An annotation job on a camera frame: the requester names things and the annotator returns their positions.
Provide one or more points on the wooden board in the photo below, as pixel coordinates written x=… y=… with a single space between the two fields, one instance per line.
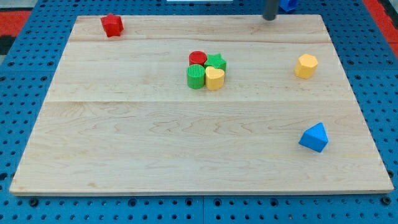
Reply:
x=120 y=120

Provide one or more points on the yellow hexagon block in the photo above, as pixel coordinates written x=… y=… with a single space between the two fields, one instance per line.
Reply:
x=306 y=66

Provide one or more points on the red star block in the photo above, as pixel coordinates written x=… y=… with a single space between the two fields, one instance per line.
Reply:
x=112 y=25

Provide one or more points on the blue triangle block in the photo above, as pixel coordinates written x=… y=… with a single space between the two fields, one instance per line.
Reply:
x=315 y=138

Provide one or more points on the yellow heart block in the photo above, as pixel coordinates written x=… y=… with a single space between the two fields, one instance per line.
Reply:
x=214 y=78

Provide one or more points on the blue cube block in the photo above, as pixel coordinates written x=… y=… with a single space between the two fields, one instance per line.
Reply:
x=288 y=5

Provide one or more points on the green star block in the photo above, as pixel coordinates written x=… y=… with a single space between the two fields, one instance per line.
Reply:
x=216 y=61

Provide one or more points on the red cylinder block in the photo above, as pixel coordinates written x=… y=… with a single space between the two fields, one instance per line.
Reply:
x=197 y=57

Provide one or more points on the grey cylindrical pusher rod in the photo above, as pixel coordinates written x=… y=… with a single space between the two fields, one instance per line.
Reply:
x=270 y=10

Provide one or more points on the green cylinder block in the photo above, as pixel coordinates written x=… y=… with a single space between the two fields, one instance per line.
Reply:
x=195 y=76

